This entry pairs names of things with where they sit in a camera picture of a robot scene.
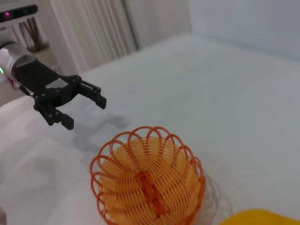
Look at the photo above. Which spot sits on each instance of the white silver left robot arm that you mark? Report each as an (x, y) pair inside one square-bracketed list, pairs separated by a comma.
[(14, 55)]

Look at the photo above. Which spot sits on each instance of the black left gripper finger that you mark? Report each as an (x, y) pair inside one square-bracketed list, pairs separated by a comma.
[(66, 122), (102, 102)]

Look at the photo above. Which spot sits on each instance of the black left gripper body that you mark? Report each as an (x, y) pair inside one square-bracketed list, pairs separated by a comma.
[(39, 77)]

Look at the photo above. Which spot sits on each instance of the brown wooden rack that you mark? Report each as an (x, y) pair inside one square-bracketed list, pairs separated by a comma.
[(32, 35)]

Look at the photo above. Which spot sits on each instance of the robot head camera bar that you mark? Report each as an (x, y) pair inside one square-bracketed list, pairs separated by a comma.
[(18, 12)]

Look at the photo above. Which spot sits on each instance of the yellow banana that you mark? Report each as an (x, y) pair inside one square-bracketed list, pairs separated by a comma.
[(262, 218)]

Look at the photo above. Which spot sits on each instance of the white pleated curtain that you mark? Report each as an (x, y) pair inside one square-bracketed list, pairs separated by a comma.
[(93, 30)]

